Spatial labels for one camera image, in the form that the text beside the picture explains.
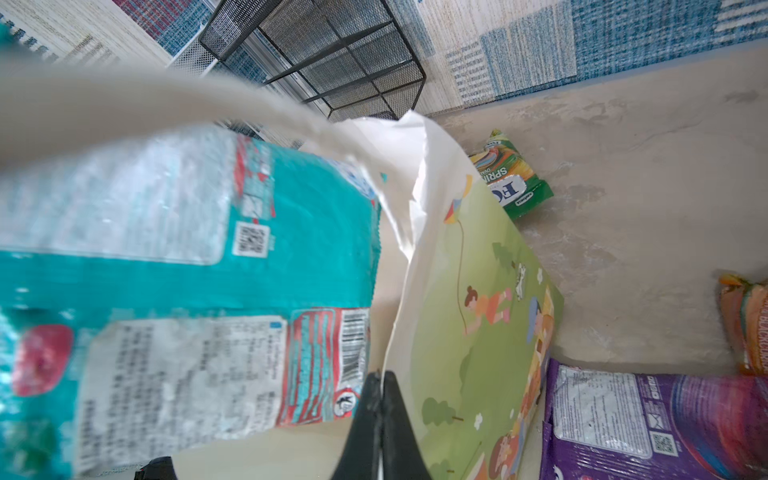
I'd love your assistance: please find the teal candy bag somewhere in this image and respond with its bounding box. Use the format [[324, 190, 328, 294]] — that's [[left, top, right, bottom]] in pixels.
[[1, 125, 380, 479]]

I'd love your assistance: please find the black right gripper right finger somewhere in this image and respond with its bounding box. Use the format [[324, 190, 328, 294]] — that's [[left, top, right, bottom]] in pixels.
[[380, 371, 431, 480]]

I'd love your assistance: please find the purple candy bag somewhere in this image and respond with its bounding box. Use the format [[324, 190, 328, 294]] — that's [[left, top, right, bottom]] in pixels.
[[540, 361, 767, 479]]

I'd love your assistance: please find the orange Fox's fruits candy bag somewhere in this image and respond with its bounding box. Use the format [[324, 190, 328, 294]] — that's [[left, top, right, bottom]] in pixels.
[[718, 273, 767, 376]]

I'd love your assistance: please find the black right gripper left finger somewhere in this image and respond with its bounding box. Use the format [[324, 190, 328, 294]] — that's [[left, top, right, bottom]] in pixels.
[[331, 372, 382, 480]]

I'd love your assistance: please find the green Fox's spring candy bag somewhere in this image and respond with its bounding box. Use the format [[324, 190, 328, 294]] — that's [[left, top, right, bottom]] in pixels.
[[470, 130, 554, 220]]

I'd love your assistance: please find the black wire shelf rack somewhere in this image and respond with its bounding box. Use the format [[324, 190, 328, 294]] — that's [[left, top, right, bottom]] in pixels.
[[199, 0, 426, 121]]

